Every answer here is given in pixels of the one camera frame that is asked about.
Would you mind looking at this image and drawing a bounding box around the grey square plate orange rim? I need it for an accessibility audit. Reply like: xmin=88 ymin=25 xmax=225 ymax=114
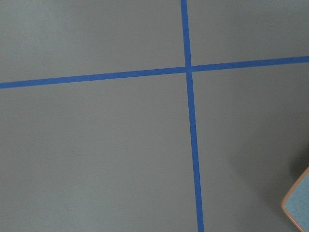
xmin=281 ymin=168 xmax=309 ymax=232

